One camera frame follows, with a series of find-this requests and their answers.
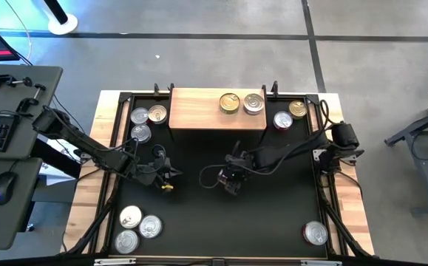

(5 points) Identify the black computer mouse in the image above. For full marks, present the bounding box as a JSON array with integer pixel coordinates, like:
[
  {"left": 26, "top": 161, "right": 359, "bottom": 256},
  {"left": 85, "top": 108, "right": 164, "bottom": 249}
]
[{"left": 0, "top": 171, "right": 18, "bottom": 206}]

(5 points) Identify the black metal table frame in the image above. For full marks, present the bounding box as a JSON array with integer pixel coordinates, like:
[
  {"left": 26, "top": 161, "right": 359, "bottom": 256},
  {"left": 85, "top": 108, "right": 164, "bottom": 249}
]
[{"left": 58, "top": 80, "right": 376, "bottom": 259}]

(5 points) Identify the black stand pole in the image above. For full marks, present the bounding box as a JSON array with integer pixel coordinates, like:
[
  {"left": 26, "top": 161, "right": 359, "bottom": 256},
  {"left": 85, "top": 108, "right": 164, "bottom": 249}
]
[{"left": 42, "top": 0, "right": 69, "bottom": 26}]

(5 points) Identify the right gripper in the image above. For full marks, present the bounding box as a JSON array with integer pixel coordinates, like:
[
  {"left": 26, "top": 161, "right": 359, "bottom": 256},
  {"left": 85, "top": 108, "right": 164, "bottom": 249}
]
[{"left": 217, "top": 139, "right": 256, "bottom": 197}]

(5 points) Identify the black table mat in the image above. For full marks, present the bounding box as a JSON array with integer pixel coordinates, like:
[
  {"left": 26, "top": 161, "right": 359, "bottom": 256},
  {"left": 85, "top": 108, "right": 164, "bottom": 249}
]
[{"left": 109, "top": 94, "right": 328, "bottom": 259}]

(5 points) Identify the green tin can silver lid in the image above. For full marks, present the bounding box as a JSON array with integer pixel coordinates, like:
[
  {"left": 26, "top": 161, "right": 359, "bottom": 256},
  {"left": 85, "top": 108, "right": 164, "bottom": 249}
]
[{"left": 138, "top": 214, "right": 163, "bottom": 239}]

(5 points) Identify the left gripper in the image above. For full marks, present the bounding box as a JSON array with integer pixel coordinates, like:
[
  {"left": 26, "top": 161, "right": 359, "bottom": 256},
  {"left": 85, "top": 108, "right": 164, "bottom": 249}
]
[{"left": 139, "top": 158, "right": 183, "bottom": 193}]

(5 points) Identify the black desk beam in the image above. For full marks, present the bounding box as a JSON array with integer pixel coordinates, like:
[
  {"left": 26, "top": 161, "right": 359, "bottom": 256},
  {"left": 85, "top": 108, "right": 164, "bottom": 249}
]
[{"left": 30, "top": 138, "right": 82, "bottom": 179}]

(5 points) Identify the black desk clamp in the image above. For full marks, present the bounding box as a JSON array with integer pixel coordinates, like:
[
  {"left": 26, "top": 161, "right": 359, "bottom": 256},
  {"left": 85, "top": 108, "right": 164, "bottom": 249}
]
[
  {"left": 15, "top": 83, "right": 47, "bottom": 114},
  {"left": 0, "top": 71, "right": 33, "bottom": 90}
]

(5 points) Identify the green tin can gold lid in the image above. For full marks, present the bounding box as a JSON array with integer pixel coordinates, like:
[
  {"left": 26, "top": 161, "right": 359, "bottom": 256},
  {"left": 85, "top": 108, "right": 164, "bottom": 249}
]
[
  {"left": 288, "top": 99, "right": 309, "bottom": 120},
  {"left": 147, "top": 104, "right": 169, "bottom": 125},
  {"left": 219, "top": 92, "right": 241, "bottom": 115}
]

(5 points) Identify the wooden shelf with black legs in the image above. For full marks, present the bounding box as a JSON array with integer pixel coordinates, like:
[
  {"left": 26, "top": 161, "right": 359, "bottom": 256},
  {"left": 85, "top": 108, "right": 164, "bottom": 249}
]
[{"left": 167, "top": 83, "right": 269, "bottom": 144}]

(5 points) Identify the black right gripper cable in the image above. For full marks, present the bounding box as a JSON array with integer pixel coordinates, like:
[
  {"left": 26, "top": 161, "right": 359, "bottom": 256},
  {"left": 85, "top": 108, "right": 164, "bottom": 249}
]
[{"left": 198, "top": 164, "right": 237, "bottom": 190}]

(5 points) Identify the white paper sheet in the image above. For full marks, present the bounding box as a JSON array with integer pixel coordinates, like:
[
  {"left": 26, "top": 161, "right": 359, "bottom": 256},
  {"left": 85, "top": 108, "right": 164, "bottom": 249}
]
[{"left": 38, "top": 134, "right": 84, "bottom": 187}]

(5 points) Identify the white round stand base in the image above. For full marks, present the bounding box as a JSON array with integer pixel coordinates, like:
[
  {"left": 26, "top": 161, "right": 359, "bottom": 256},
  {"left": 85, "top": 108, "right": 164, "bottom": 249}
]
[{"left": 47, "top": 13, "right": 79, "bottom": 36}]

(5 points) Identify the blue white label tin can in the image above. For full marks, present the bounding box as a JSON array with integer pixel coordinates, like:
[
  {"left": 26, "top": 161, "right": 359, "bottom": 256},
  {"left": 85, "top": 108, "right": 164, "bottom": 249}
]
[
  {"left": 130, "top": 123, "right": 152, "bottom": 145},
  {"left": 114, "top": 229, "right": 140, "bottom": 256},
  {"left": 242, "top": 92, "right": 266, "bottom": 116}
]

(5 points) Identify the red label tin can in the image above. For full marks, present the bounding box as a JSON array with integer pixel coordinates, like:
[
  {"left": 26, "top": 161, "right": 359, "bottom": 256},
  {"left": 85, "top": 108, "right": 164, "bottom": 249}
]
[
  {"left": 129, "top": 106, "right": 150, "bottom": 126},
  {"left": 118, "top": 205, "right": 143, "bottom": 230},
  {"left": 273, "top": 110, "right": 294, "bottom": 132},
  {"left": 302, "top": 220, "right": 330, "bottom": 247}
]

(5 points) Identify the silver metal bracket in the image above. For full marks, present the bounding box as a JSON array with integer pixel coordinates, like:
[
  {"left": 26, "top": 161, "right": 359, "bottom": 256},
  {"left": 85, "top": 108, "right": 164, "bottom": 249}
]
[
  {"left": 300, "top": 259, "right": 343, "bottom": 266},
  {"left": 93, "top": 257, "right": 137, "bottom": 266}
]

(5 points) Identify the thin yellow cable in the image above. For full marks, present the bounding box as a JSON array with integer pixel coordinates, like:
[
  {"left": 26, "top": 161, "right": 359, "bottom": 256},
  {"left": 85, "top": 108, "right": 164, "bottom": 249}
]
[{"left": 3, "top": 0, "right": 33, "bottom": 62}]

